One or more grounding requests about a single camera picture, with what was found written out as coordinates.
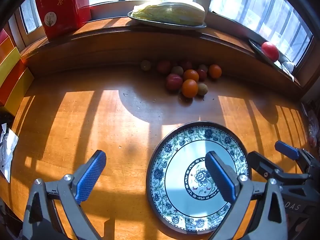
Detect wooden windowsill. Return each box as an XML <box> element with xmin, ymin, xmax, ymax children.
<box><xmin>20</xmin><ymin>16</ymin><xmax>304</xmax><ymax>95</ymax></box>

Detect napa cabbage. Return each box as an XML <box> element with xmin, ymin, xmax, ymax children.
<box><xmin>132</xmin><ymin>0</ymin><xmax>206</xmax><ymax>27</ymax></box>

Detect red gift box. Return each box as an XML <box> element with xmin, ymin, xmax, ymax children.
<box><xmin>0</xmin><ymin>29</ymin><xmax>10</xmax><ymax>45</ymax></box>

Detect oval patterned plate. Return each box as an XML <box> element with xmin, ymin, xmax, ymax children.
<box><xmin>127</xmin><ymin>10</ymin><xmax>207</xmax><ymax>30</ymax></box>

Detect blue floral round plate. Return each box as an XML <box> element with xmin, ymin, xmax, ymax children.
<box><xmin>146</xmin><ymin>121</ymin><xmax>251</xmax><ymax>235</ymax></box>

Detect orange gift box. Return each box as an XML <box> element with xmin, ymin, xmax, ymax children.
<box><xmin>0</xmin><ymin>60</ymin><xmax>28</xmax><ymax>105</ymax></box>
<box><xmin>0</xmin><ymin>36</ymin><xmax>14</xmax><ymax>62</ymax></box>

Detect small patterned plate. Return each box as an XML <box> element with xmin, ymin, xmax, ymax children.
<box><xmin>249</xmin><ymin>39</ymin><xmax>295</xmax><ymax>80</ymax></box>

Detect large red tomato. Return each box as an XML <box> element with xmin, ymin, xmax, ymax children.
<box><xmin>261</xmin><ymin>42</ymin><xmax>280</xmax><ymax>61</ymax></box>

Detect crumpled silver wrapper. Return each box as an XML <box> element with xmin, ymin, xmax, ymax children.
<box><xmin>0</xmin><ymin>123</ymin><xmax>19</xmax><ymax>183</ymax></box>

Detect orange mandarin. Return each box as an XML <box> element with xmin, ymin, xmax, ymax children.
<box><xmin>181</xmin><ymin>79</ymin><xmax>199</xmax><ymax>98</ymax></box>
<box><xmin>208</xmin><ymin>64</ymin><xmax>223</xmax><ymax>79</ymax></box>
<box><xmin>183</xmin><ymin>69</ymin><xmax>200</xmax><ymax>83</ymax></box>

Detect red apple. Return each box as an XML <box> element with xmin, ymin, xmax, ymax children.
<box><xmin>166</xmin><ymin>73</ymin><xmax>184</xmax><ymax>91</ymax></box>

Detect brown kiwi fruit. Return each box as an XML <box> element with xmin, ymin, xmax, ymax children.
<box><xmin>197</xmin><ymin>83</ymin><xmax>209</xmax><ymax>96</ymax></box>

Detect white crumpled tissue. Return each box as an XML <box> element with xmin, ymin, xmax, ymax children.
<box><xmin>277</xmin><ymin>55</ymin><xmax>295</xmax><ymax>75</ymax></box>

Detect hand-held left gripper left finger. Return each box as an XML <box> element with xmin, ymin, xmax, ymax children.
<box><xmin>22</xmin><ymin>150</ymin><xmax>110</xmax><ymax>240</ymax></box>

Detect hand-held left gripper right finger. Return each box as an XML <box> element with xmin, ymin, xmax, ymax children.
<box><xmin>205</xmin><ymin>151</ymin><xmax>289</xmax><ymax>240</ymax></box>

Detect clear plastic bag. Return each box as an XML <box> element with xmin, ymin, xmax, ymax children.
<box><xmin>307</xmin><ymin>102</ymin><xmax>320</xmax><ymax>148</ymax></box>

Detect red tea box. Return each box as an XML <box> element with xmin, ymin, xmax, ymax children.
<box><xmin>34</xmin><ymin>0</ymin><xmax>91</xmax><ymax>42</ymax></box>

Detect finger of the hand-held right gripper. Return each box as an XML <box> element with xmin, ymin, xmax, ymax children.
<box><xmin>247</xmin><ymin>151</ymin><xmax>313</xmax><ymax>188</ymax></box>
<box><xmin>274</xmin><ymin>141</ymin><xmax>317</xmax><ymax>170</ymax></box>

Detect red lychee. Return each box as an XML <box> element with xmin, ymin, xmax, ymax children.
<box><xmin>157</xmin><ymin>60</ymin><xmax>172</xmax><ymax>75</ymax></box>
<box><xmin>179</xmin><ymin>60</ymin><xmax>193</xmax><ymax>72</ymax></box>

